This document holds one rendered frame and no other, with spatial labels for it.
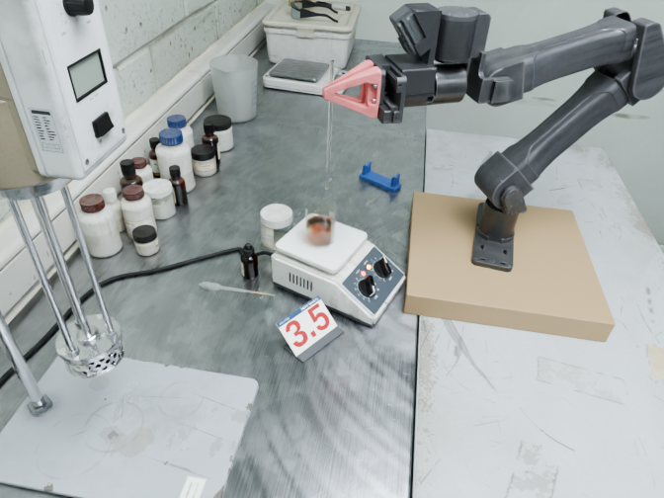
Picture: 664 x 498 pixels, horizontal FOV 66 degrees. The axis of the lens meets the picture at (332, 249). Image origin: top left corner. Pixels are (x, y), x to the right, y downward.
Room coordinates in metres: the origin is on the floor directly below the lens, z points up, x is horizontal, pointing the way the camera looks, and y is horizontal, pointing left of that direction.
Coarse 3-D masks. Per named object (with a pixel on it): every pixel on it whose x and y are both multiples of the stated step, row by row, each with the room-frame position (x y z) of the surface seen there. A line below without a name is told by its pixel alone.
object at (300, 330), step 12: (312, 312) 0.57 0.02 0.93; (324, 312) 0.58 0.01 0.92; (288, 324) 0.54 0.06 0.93; (300, 324) 0.55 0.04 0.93; (312, 324) 0.56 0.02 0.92; (324, 324) 0.56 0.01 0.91; (288, 336) 0.52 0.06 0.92; (300, 336) 0.53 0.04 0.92; (312, 336) 0.54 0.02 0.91; (300, 348) 0.52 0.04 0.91
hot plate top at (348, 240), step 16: (304, 224) 0.73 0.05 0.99; (336, 224) 0.73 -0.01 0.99; (288, 240) 0.68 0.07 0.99; (304, 240) 0.68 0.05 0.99; (336, 240) 0.69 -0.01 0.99; (352, 240) 0.69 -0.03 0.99; (304, 256) 0.64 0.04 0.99; (320, 256) 0.64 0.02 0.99; (336, 256) 0.64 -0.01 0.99; (336, 272) 0.61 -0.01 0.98
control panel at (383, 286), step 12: (372, 252) 0.69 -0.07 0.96; (360, 264) 0.66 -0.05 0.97; (372, 264) 0.67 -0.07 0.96; (348, 276) 0.62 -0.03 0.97; (360, 276) 0.63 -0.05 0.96; (396, 276) 0.67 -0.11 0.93; (348, 288) 0.60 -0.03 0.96; (384, 288) 0.63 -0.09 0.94; (360, 300) 0.59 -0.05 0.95; (372, 300) 0.60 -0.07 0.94; (384, 300) 0.61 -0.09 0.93; (372, 312) 0.58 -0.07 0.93
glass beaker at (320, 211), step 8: (312, 200) 0.70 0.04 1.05; (320, 200) 0.71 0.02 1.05; (328, 200) 0.71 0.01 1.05; (336, 200) 0.69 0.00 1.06; (312, 208) 0.70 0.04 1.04; (320, 208) 0.71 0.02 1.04; (328, 208) 0.71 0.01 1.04; (336, 208) 0.68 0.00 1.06; (312, 216) 0.66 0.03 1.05; (320, 216) 0.66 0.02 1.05; (328, 216) 0.66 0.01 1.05; (312, 224) 0.66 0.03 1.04; (320, 224) 0.66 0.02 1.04; (328, 224) 0.66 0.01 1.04; (312, 232) 0.66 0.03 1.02; (320, 232) 0.66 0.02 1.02; (328, 232) 0.66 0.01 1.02; (312, 240) 0.66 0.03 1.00; (320, 240) 0.66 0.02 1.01; (328, 240) 0.67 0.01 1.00
